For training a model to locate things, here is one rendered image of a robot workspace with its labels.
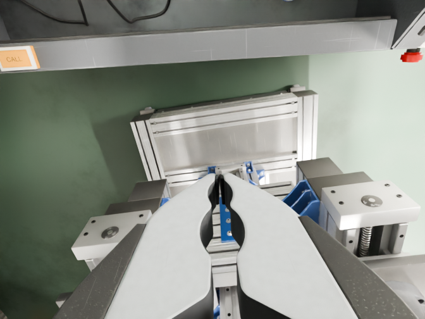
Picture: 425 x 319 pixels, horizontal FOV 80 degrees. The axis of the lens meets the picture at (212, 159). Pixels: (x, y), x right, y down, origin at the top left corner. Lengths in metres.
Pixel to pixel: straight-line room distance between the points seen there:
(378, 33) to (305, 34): 0.10
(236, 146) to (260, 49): 0.89
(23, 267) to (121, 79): 1.67
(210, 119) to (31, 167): 1.16
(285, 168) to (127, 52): 1.06
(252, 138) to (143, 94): 0.61
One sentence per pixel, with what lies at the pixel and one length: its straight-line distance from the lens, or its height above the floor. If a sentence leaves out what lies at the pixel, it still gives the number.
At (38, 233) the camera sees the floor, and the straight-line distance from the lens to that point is 2.20.
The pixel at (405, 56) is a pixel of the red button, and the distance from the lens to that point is 0.66.
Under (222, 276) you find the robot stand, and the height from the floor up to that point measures 0.95.
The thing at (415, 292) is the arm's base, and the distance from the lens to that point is 0.61.
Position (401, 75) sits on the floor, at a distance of 1.67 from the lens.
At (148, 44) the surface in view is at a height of 0.95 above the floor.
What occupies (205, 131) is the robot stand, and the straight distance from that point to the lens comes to 1.21.
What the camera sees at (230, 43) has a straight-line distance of 0.39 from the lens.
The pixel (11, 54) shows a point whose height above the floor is 0.96.
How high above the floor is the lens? 1.34
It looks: 63 degrees down
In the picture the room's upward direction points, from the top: 179 degrees clockwise
